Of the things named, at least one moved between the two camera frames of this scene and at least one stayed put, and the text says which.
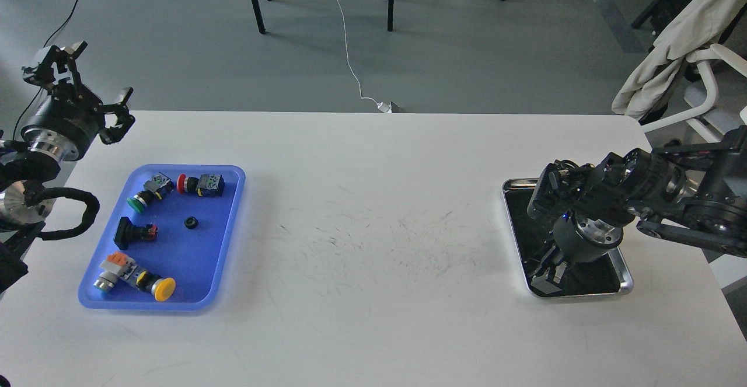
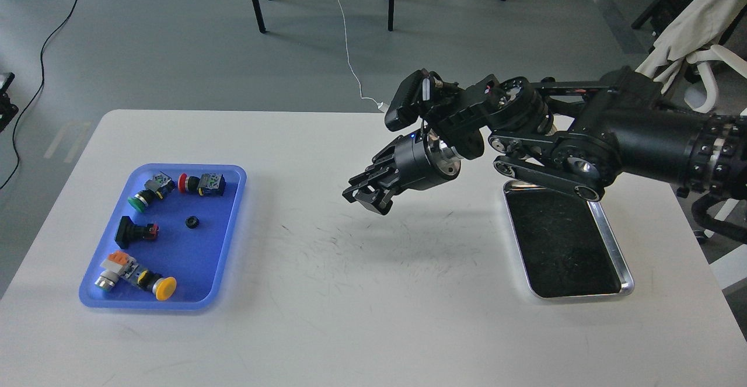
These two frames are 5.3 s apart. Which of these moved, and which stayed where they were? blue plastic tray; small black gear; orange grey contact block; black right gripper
Moved: black right gripper
Stayed: blue plastic tray; orange grey contact block; small black gear
